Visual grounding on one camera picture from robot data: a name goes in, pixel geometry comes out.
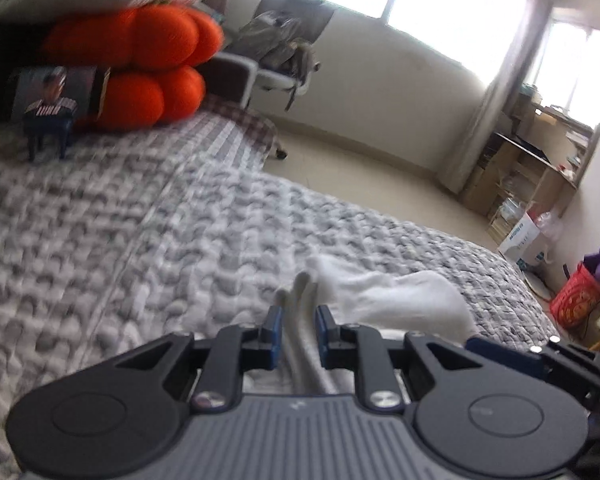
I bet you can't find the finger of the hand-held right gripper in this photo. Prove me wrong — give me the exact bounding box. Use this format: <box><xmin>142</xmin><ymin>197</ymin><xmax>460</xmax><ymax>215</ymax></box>
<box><xmin>464</xmin><ymin>336</ymin><xmax>600</xmax><ymax>396</ymax></box>

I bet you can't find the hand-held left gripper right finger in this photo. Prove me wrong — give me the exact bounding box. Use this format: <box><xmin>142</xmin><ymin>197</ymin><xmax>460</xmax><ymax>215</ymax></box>
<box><xmin>314</xmin><ymin>305</ymin><xmax>481</xmax><ymax>412</ymax></box>

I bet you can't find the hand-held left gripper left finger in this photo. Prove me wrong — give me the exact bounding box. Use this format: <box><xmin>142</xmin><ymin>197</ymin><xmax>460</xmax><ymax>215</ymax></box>
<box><xmin>109</xmin><ymin>305</ymin><xmax>283</xmax><ymax>413</ymax></box>

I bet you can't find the small white garment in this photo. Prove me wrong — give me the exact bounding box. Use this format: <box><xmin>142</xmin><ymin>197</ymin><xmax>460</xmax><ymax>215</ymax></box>
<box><xmin>239</xmin><ymin>253</ymin><xmax>482</xmax><ymax>397</ymax></box>

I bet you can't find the red bag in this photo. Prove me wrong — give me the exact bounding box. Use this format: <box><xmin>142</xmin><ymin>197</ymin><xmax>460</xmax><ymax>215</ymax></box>
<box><xmin>549</xmin><ymin>261</ymin><xmax>600</xmax><ymax>332</ymax></box>

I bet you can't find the grey checked quilt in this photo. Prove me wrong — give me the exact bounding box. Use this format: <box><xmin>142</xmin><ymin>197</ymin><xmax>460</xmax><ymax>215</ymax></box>
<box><xmin>0</xmin><ymin>164</ymin><xmax>562</xmax><ymax>480</ymax></box>

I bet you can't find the white cardboard box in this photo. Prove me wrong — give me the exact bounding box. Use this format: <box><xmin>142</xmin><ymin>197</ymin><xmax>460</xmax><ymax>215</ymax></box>
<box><xmin>496</xmin><ymin>209</ymin><xmax>557</xmax><ymax>269</ymax></box>

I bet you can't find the wooden shelf unit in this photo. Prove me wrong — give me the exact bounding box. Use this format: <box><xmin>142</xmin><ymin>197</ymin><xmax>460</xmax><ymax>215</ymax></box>
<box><xmin>461</xmin><ymin>86</ymin><xmax>600</xmax><ymax>242</ymax></box>

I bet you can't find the white office chair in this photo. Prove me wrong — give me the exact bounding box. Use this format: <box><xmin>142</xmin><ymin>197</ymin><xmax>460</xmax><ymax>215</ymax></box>
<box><xmin>224</xmin><ymin>0</ymin><xmax>339</xmax><ymax>162</ymax></box>

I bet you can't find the grey sofa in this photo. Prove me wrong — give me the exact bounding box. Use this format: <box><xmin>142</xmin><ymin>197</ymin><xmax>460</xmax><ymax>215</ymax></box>
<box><xmin>0</xmin><ymin>20</ymin><xmax>259</xmax><ymax>132</ymax></box>

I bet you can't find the grey jacket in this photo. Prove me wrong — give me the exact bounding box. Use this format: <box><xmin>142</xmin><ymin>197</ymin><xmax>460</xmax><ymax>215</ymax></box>
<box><xmin>237</xmin><ymin>9</ymin><xmax>324</xmax><ymax>82</ymax></box>

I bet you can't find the blue phone stand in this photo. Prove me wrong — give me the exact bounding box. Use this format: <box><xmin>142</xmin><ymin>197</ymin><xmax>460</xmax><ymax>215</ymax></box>
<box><xmin>22</xmin><ymin>109</ymin><xmax>77</xmax><ymax>163</ymax></box>

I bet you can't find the smartphone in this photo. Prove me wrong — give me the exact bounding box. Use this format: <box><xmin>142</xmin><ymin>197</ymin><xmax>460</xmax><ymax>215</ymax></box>
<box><xmin>10</xmin><ymin>64</ymin><xmax>112</xmax><ymax>124</ymax></box>

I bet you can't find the large window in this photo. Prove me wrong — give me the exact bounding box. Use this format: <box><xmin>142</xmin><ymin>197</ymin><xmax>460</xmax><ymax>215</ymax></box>
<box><xmin>235</xmin><ymin>0</ymin><xmax>600</xmax><ymax>127</ymax></box>

